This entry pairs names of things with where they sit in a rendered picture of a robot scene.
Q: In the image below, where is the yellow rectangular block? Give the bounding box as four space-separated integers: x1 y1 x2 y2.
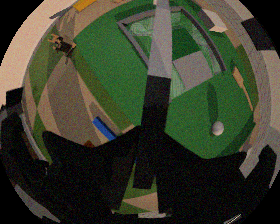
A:
72 0 95 11

